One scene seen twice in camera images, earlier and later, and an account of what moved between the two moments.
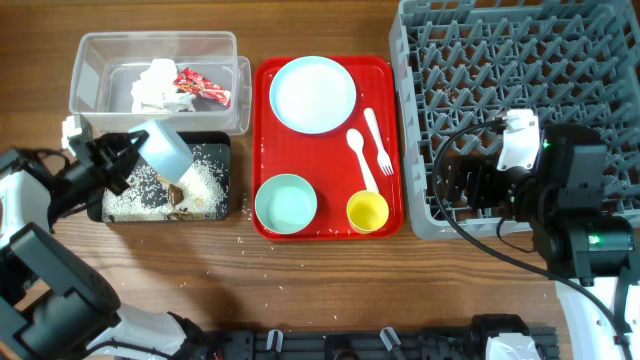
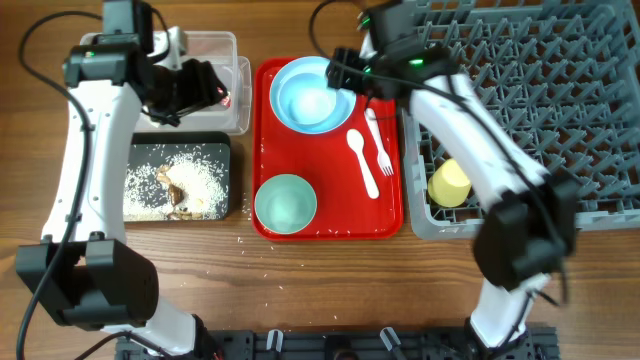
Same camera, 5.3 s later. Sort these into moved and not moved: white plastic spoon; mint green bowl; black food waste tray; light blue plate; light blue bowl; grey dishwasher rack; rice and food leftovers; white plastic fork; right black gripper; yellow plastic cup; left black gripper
Moved: yellow plastic cup; light blue bowl; left black gripper; right black gripper
Not moved: mint green bowl; white plastic fork; black food waste tray; grey dishwasher rack; rice and food leftovers; light blue plate; white plastic spoon
